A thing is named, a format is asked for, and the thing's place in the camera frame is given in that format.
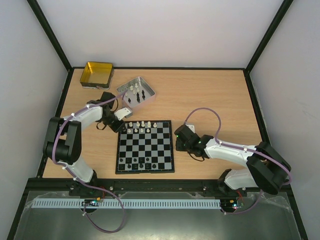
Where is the pink tin with chess pieces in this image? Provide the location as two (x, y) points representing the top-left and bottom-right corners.
(116, 76), (156, 112)

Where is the black and silver chessboard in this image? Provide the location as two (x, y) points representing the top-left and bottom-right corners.
(115, 120), (175, 175)

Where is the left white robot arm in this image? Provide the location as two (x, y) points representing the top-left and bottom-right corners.
(43, 92), (132, 185)

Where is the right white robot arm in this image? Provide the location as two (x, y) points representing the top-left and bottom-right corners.
(174, 124), (291, 196)

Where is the gold open tin lid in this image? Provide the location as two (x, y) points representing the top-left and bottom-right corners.
(79, 61), (114, 90)

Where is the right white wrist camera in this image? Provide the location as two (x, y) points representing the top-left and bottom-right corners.
(186, 124), (195, 133)

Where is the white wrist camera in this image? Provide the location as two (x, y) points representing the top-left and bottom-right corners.
(114, 107), (133, 121)
(186, 124), (195, 133)

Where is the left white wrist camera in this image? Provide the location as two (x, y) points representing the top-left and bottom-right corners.
(114, 107), (133, 121)

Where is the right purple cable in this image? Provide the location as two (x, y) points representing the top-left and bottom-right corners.
(183, 107), (293, 216)

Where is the purple cable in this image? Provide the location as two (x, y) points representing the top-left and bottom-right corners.
(183, 107), (293, 216)
(53, 91), (126, 233)

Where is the white slotted cable duct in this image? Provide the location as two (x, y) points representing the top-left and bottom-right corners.
(31, 198), (221, 210)

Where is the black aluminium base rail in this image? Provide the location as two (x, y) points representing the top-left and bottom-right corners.
(27, 177), (291, 197)

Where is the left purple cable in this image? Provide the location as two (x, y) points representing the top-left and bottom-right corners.
(53, 91), (126, 233)

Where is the black cage frame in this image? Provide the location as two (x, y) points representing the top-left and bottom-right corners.
(7, 0), (308, 240)

